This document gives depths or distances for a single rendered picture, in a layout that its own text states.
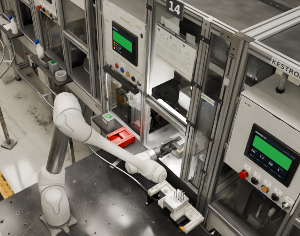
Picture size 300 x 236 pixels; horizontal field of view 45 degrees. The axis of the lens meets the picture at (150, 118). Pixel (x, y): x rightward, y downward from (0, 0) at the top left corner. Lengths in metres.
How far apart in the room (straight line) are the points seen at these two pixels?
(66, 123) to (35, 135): 2.17
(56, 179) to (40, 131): 1.77
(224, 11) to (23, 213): 1.76
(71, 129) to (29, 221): 0.85
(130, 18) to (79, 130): 0.70
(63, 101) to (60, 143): 0.28
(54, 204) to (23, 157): 1.65
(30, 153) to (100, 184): 1.40
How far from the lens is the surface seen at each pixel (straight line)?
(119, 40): 2.27
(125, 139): 2.55
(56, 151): 2.26
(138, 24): 2.10
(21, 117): 4.34
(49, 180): 2.40
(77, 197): 2.61
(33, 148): 3.95
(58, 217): 2.36
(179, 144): 2.46
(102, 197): 2.60
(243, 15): 1.84
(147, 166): 2.15
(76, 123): 1.94
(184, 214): 2.32
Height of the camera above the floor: 2.77
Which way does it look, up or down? 42 degrees down
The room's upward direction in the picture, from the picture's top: 3 degrees clockwise
